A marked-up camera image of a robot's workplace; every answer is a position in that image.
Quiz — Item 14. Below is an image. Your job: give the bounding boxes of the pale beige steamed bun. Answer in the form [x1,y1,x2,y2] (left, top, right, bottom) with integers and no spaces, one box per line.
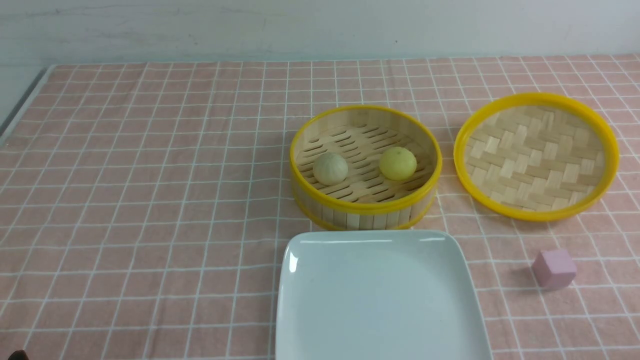
[312,152,349,186]

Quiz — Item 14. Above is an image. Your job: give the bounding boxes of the yellow steamed bun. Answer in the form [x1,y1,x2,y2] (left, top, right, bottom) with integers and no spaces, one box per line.
[379,146,418,182]

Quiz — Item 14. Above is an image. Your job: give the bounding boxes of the white square plate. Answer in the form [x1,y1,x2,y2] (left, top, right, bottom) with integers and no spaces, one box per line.
[275,229,493,360]

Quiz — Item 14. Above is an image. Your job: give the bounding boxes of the bamboo steamer basket yellow rim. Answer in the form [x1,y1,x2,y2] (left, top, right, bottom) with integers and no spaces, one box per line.
[289,104,443,231]

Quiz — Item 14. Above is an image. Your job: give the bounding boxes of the pink checkered tablecloth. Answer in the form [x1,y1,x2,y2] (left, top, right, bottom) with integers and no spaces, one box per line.
[0,54,639,360]

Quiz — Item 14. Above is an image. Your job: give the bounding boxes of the woven bamboo steamer lid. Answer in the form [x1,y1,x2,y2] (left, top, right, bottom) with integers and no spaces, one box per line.
[453,92,620,223]

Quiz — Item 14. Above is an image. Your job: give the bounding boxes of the pink cube block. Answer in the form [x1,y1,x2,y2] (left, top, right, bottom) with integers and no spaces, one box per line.
[531,248,578,290]

